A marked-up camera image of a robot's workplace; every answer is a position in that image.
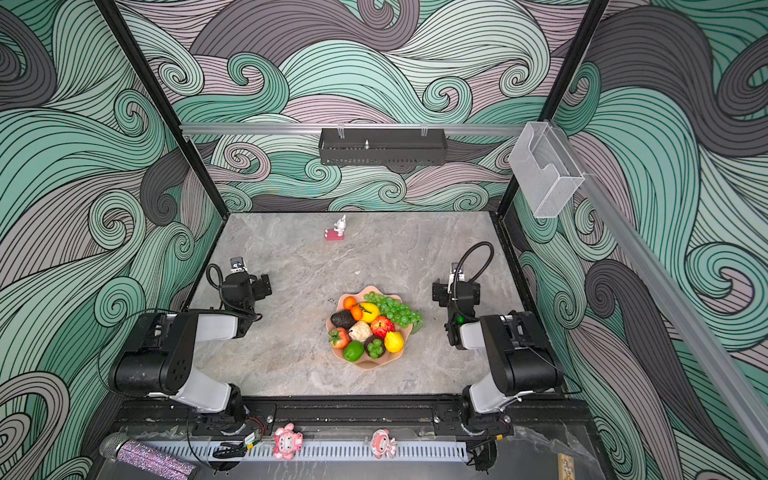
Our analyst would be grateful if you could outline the green fake grape bunch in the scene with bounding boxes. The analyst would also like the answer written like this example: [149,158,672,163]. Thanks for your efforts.
[363,292,423,332]

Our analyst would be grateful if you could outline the small yellow fake pear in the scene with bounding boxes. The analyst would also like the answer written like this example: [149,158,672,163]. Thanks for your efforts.
[384,331,405,353]

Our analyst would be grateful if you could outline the red fake apple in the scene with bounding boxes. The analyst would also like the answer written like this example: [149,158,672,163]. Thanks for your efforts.
[370,315,395,339]

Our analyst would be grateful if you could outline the yellow fake lemon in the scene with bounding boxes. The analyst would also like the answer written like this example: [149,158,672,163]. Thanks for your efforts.
[358,302,381,324]

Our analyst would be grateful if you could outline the cream fake pear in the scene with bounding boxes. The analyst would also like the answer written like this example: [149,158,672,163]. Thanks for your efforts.
[348,321,373,343]

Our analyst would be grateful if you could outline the dark fake avocado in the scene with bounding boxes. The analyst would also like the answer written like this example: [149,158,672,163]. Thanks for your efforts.
[330,310,357,329]

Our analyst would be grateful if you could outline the red fake strawberry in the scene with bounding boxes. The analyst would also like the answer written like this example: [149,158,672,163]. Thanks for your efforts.
[328,327,350,350]

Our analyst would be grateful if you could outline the green fake lime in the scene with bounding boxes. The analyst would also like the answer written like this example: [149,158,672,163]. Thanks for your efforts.
[343,340,365,363]

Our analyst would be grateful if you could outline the dark purple fake mangosteen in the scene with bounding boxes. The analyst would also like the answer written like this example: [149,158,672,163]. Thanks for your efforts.
[364,335,387,359]

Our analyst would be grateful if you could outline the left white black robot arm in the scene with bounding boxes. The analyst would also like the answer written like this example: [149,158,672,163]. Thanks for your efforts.
[107,257,272,422]

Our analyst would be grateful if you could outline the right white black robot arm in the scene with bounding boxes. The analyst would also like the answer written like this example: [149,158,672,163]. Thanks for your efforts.
[432,241,564,415]

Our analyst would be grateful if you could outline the white rabbit figurine pink base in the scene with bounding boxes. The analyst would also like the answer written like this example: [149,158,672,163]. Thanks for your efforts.
[324,215,347,241]

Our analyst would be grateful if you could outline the pink cartoon figurine left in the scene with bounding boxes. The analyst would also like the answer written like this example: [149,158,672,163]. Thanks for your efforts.
[272,423,303,461]

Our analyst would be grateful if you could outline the pink cartoon figurine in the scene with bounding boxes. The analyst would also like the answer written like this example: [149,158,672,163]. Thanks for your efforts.
[272,423,303,461]
[369,429,398,460]

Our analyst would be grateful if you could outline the pink cartoon figurine right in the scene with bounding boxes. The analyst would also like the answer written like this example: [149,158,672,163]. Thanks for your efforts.
[369,429,398,460]

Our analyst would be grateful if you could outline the purple glitter cylinder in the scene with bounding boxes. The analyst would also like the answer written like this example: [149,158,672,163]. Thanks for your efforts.
[99,432,198,480]

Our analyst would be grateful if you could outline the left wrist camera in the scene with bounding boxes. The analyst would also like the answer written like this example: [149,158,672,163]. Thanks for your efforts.
[230,257,247,274]

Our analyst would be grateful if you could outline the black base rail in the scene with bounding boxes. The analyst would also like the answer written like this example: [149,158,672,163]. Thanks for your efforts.
[113,394,591,439]

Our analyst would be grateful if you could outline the clear acrylic wall box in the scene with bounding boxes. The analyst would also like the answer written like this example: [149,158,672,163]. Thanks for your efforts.
[508,121,584,219]

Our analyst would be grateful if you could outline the white slotted cable duct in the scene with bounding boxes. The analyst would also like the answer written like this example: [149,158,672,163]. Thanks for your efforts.
[146,441,469,463]

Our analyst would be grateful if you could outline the black perforated wall tray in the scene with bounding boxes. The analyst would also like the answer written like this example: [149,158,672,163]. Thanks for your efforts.
[318,127,448,167]

